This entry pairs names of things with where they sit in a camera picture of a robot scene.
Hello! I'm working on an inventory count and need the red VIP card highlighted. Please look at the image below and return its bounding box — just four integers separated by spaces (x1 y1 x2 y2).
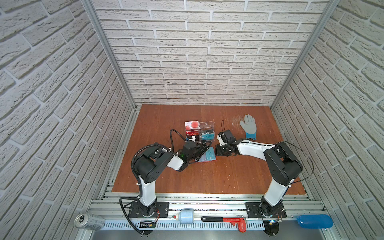
186 130 200 136

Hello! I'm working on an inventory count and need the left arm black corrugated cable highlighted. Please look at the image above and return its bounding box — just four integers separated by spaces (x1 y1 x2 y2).
118 128 187 235

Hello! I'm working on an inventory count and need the red black pipe wrench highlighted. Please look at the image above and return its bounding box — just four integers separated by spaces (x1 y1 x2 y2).
201 216 247 233

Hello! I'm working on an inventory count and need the red leather card holder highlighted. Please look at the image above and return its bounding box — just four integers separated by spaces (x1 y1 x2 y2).
194 146 217 164

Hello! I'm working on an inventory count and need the silver drink can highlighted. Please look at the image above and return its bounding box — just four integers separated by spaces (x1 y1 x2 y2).
74 213 105 231

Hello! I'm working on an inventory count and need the clear acrylic card display stand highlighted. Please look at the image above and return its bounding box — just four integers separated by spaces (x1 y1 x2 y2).
185 121 215 142

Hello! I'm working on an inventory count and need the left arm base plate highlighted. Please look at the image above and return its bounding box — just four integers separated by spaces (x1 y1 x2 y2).
129 201 170 218

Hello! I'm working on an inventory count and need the grey work glove blue cuff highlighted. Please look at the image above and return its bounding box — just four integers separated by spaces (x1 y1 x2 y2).
240 115 257 140

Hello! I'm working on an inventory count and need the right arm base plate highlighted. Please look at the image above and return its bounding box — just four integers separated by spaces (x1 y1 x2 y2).
245 201 287 219

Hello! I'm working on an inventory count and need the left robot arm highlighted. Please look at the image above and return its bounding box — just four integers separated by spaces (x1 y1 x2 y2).
131 140 212 211

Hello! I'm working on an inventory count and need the teal VIP card in stand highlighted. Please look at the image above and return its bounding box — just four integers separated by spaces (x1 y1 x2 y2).
201 133 215 142

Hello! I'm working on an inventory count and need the black logo Vip card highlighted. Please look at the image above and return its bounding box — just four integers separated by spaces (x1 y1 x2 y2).
201 128 214 135

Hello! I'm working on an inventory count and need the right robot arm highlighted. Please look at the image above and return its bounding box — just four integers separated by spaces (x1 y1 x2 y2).
216 130 303 209

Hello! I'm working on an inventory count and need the blue plastic case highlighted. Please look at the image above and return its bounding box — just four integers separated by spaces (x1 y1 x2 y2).
297 215 334 229

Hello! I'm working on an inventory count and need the red white patterned card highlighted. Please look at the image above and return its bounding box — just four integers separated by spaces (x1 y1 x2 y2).
185 121 199 131

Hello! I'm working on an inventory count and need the aluminium rail frame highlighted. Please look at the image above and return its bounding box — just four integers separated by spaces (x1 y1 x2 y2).
77 191 337 240

